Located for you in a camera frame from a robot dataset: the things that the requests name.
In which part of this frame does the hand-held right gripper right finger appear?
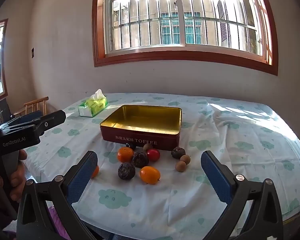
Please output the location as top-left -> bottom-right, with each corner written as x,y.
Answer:
201,151 -> 283,240

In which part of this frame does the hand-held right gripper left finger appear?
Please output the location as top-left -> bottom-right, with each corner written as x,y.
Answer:
16,151 -> 98,240

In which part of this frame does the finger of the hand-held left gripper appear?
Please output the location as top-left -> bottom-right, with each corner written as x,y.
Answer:
34,109 -> 66,137
0,110 -> 44,128

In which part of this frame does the dark wrinkled passion fruit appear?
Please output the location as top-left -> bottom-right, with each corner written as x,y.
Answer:
132,152 -> 149,168
118,163 -> 136,180
171,147 -> 186,159

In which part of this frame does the smooth small orange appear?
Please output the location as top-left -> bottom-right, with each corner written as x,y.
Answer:
140,166 -> 161,185

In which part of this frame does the red cherry tomato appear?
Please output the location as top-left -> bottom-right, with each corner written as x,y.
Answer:
147,149 -> 161,162

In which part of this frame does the red and gold tin box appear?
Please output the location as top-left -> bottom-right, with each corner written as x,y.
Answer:
99,104 -> 183,151

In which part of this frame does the person's left hand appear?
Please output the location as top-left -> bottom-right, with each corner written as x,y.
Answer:
0,149 -> 28,230

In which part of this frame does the wooden chair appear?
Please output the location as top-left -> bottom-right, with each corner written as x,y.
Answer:
14,96 -> 49,118

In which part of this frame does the green tissue pack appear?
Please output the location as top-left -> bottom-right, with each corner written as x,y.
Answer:
78,89 -> 108,118

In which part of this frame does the purple cloth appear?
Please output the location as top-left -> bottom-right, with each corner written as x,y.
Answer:
47,205 -> 74,240

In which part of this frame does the large barred window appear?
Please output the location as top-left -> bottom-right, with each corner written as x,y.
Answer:
92,0 -> 279,76

